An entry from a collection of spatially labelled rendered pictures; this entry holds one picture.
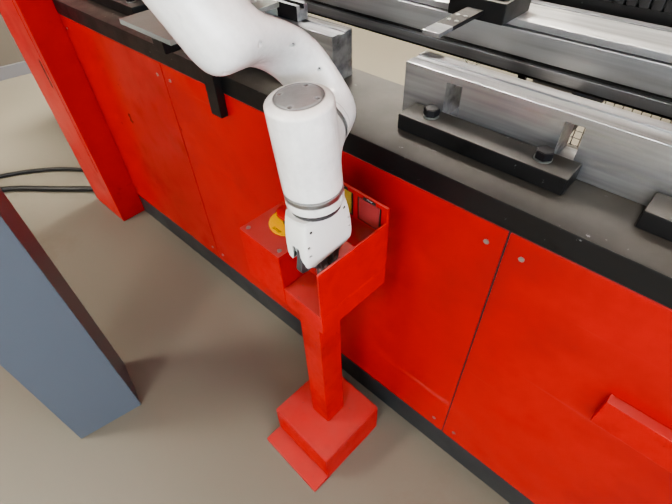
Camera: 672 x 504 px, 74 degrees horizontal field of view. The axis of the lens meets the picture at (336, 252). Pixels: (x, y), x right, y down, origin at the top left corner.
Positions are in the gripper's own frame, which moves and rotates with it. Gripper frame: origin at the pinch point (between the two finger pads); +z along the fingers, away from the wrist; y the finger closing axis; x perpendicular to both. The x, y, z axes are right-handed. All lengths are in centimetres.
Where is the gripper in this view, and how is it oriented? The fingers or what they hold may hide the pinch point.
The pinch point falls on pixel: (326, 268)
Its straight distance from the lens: 75.0
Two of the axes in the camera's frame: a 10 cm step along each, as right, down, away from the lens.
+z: 0.9, 6.5, 7.5
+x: 7.1, 4.9, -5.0
